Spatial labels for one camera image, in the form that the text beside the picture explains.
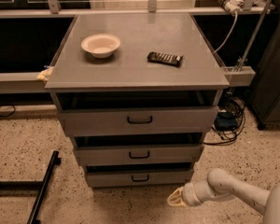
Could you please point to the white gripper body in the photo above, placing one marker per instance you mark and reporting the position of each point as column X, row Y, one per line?
column 188, row 195

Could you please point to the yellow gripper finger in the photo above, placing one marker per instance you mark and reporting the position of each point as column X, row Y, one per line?
column 176, row 195
column 176, row 202

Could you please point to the grey bottom drawer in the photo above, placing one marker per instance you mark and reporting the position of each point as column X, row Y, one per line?
column 139, row 179

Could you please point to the grey drawer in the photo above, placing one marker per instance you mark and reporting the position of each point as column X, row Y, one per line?
column 139, row 179
column 128, row 121
column 146, row 154

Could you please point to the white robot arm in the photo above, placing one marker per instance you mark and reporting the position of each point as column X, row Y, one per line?
column 221, row 186

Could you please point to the grey middle drawer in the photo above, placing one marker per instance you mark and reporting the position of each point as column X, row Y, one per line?
column 146, row 154

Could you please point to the grey drawer cabinet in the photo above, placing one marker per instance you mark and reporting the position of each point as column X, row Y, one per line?
column 127, row 79

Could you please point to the grey top drawer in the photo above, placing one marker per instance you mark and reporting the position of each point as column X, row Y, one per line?
column 128, row 121

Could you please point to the blue box on floor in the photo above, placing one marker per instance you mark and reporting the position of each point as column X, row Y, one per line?
column 225, row 121

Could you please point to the dark grey cabinet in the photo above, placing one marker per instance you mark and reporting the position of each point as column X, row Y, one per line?
column 264, row 99

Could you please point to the black remote control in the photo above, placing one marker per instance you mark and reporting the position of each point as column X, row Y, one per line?
column 164, row 58

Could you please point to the thin metal rod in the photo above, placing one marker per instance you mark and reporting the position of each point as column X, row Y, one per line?
column 241, row 61

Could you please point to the white paper bowl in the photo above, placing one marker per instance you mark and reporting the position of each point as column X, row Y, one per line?
column 101, row 45

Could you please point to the black floor stand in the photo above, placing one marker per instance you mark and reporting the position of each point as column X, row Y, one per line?
column 40, row 187

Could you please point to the yellow tape piece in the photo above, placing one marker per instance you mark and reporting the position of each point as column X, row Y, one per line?
column 45, row 74

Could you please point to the white power strip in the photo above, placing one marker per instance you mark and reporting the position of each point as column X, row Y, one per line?
column 232, row 6

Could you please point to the grey metal rail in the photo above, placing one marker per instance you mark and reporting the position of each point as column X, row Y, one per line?
column 21, row 83

